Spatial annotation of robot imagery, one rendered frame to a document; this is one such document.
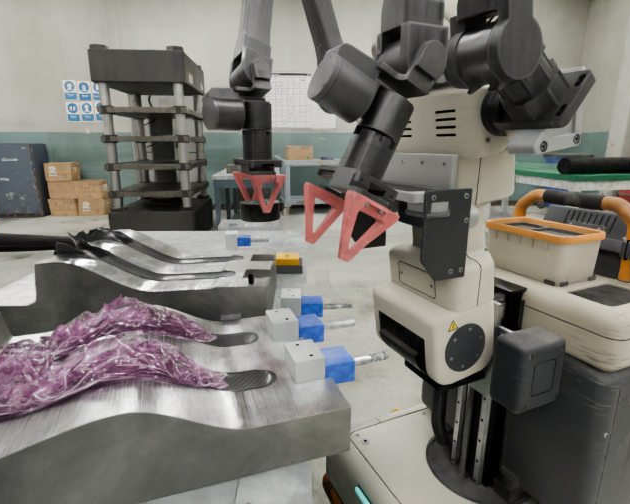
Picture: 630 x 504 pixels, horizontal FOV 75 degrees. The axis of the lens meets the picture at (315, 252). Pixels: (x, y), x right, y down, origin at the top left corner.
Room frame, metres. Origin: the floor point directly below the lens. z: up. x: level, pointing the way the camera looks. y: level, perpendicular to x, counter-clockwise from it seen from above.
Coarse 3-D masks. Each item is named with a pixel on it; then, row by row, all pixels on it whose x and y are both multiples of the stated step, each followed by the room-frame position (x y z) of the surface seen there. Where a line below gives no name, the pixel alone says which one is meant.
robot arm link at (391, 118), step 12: (384, 84) 0.51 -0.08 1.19; (384, 96) 0.51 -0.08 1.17; (396, 96) 0.51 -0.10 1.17; (372, 108) 0.52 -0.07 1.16; (384, 108) 0.51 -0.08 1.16; (396, 108) 0.51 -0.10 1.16; (408, 108) 0.52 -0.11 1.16; (360, 120) 0.52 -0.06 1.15; (372, 120) 0.51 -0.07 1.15; (384, 120) 0.51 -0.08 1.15; (396, 120) 0.51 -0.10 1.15; (408, 120) 0.53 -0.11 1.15; (384, 132) 0.50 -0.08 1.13; (396, 132) 0.51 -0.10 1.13; (396, 144) 0.52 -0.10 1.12
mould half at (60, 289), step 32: (64, 256) 0.67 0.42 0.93; (128, 256) 0.75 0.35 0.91; (192, 256) 0.86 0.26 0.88; (0, 288) 0.72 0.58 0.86; (32, 288) 0.72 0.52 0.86; (64, 288) 0.64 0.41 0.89; (96, 288) 0.64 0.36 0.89; (128, 288) 0.64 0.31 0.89; (160, 288) 0.66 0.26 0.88; (192, 288) 0.65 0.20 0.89; (224, 288) 0.65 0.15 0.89; (256, 288) 0.65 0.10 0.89; (32, 320) 0.64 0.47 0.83; (64, 320) 0.64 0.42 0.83
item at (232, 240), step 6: (228, 234) 1.22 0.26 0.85; (234, 234) 1.22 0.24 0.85; (228, 240) 1.22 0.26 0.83; (234, 240) 1.22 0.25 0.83; (240, 240) 1.23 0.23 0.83; (246, 240) 1.23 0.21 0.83; (252, 240) 1.25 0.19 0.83; (258, 240) 1.25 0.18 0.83; (264, 240) 1.25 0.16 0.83; (228, 246) 1.22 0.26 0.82; (234, 246) 1.22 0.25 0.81; (240, 246) 1.23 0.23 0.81
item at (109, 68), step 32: (96, 64) 4.39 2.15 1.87; (128, 64) 4.42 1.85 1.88; (160, 64) 4.44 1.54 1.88; (192, 64) 4.91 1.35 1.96; (160, 128) 5.70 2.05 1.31; (160, 160) 5.48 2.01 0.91; (192, 160) 5.48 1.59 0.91; (128, 192) 4.43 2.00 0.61; (160, 192) 4.46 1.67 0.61; (192, 192) 4.54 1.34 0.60; (128, 224) 4.40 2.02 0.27; (160, 224) 4.43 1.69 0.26; (192, 224) 4.46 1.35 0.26
